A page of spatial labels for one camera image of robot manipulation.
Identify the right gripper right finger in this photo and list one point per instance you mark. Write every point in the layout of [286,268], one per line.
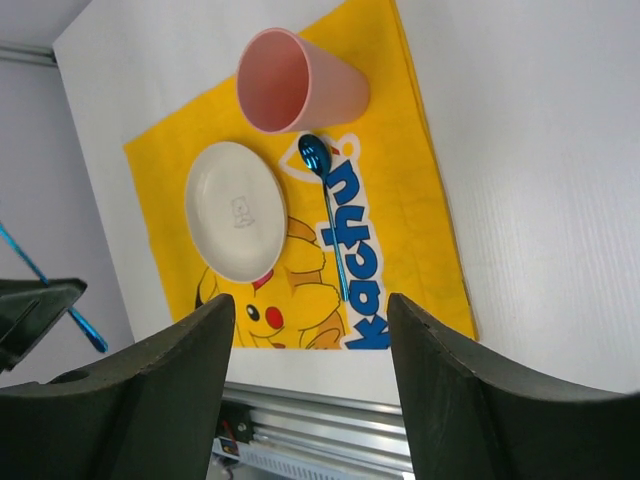
[472,413]

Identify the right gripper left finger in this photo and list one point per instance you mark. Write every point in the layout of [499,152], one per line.
[146,412]

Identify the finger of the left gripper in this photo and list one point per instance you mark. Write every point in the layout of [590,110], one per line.
[29,309]

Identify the blue metallic fork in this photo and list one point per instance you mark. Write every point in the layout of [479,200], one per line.
[96,340]

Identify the cream round plate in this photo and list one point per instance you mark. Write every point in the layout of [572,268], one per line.
[236,212]

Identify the yellow Pikachu cloth placemat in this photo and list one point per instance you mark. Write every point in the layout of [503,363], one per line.
[386,228]

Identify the blue metallic spoon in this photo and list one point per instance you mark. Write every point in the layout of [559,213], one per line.
[317,158]

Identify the orange plastic cup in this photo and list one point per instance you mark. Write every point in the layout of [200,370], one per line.
[287,84]

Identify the aluminium mounting rail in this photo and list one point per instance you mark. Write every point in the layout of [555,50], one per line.
[324,425]

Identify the white slotted cable duct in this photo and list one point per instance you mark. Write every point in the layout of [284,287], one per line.
[293,464]

